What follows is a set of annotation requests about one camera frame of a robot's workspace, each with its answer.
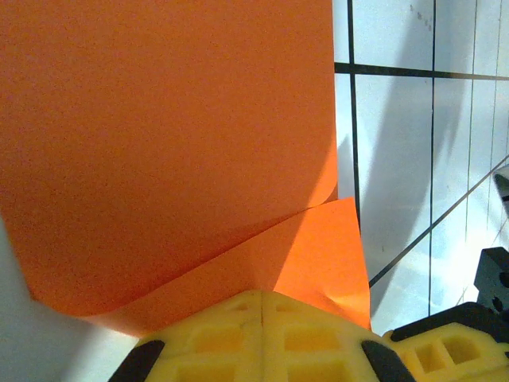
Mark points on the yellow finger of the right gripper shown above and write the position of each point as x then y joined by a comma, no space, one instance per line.
449,358

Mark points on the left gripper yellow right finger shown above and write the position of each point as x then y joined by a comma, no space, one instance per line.
318,350

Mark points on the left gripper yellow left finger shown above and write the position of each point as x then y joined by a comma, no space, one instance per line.
214,350

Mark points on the orange paper sheet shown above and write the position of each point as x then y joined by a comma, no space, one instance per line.
159,139

